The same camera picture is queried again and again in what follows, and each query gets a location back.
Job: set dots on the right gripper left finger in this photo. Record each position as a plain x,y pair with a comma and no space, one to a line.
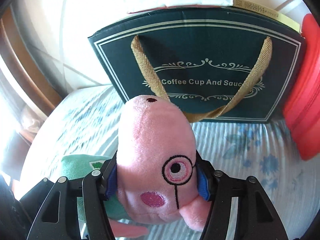
94,188

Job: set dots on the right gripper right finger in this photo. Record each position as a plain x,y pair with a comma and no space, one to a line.
215,187

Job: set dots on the teal pink plush pig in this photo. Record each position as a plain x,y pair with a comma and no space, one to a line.
77,166

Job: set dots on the blue striped bed sheet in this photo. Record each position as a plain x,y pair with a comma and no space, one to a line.
86,122

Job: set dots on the clear plastic bag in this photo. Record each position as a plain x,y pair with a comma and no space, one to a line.
30,121

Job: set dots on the red mini suitcase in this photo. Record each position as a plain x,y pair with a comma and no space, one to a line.
301,110

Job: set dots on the black coffee cup gift box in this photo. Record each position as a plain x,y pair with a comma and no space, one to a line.
202,56

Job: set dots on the gold small box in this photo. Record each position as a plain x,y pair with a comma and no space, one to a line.
268,12

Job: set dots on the wooden bed frame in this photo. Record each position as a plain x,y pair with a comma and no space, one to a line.
21,71

